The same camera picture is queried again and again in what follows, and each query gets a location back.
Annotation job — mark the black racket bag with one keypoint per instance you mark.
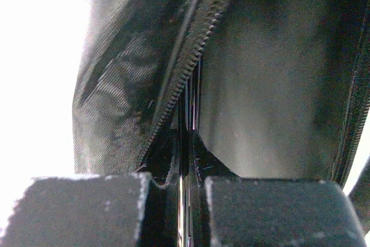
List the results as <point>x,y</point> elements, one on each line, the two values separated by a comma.
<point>284,85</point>

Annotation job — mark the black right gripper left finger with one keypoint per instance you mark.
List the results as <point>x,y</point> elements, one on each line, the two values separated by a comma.
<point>138,209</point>

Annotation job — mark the black racket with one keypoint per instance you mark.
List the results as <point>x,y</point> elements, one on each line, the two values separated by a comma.
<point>189,194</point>

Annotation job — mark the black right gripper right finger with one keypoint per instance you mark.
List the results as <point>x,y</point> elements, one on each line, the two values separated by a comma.
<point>232,211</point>

